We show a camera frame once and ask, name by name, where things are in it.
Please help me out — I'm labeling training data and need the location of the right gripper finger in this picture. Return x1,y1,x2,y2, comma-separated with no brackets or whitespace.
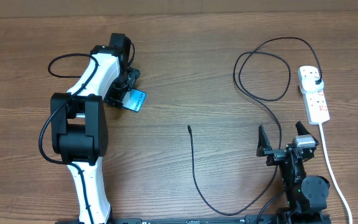
295,121,319,146
256,125,272,157

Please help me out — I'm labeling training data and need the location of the blue-screen smartphone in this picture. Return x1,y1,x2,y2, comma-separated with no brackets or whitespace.
122,89,147,113

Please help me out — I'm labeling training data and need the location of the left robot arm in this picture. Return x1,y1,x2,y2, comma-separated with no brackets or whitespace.
44,33,147,223

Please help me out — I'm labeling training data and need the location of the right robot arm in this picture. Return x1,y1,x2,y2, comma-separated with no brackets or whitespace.
256,122,331,223

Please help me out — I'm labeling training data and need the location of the white charger plug adapter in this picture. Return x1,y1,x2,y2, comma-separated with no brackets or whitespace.
300,76,324,94

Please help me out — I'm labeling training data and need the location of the white power strip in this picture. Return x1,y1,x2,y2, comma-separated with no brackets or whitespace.
298,65,330,125

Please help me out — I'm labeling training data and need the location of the white power strip cord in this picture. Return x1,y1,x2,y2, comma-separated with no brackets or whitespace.
318,123,354,224

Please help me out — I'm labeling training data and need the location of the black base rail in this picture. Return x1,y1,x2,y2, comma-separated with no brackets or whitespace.
54,213,332,224

